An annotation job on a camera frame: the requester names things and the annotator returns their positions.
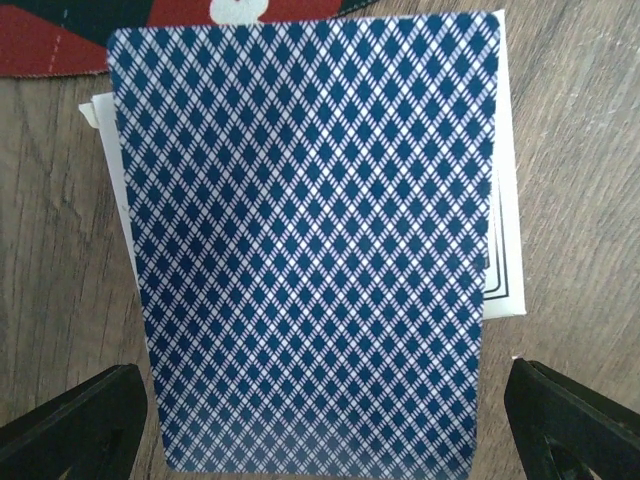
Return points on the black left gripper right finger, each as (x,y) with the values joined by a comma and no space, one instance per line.
(564,430)

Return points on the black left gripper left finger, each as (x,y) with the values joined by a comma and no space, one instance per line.
(91,431)

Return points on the blue patterned card deck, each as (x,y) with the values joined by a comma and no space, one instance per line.
(309,206)

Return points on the white playing card box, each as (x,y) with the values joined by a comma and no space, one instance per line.
(504,287)

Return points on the round red black poker mat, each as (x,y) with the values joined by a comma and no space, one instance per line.
(44,38)

